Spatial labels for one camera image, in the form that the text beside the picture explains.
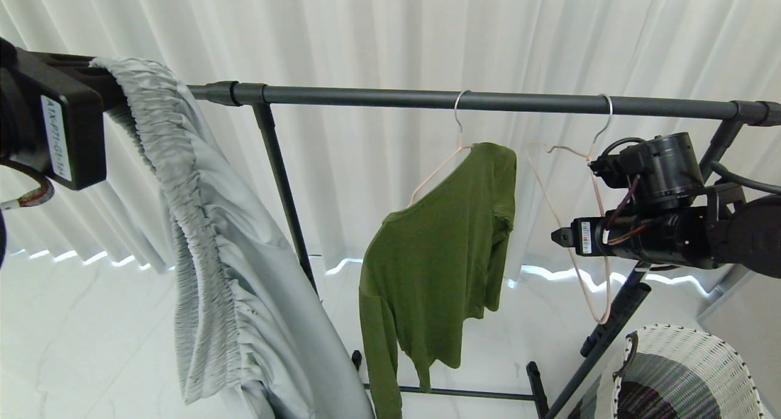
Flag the green long-sleeved shirt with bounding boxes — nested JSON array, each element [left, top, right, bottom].
[[358, 141, 518, 419]]

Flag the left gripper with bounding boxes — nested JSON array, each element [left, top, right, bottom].
[[0, 38, 132, 192]]

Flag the pale grey shorts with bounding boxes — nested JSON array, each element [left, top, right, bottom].
[[90, 56, 376, 419]]

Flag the white laundry basket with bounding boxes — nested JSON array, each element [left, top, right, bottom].
[[595, 323, 768, 419]]

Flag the black clothes rack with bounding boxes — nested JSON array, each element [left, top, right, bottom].
[[186, 81, 781, 419]]

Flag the pink clothes hanger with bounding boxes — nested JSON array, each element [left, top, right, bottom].
[[407, 90, 475, 208], [527, 93, 614, 326]]

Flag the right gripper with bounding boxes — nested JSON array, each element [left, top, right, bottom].
[[570, 209, 722, 269]]

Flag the white curtain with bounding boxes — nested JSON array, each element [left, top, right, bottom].
[[0, 0, 781, 285]]

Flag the black cable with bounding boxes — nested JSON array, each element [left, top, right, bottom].
[[710, 161, 781, 195]]

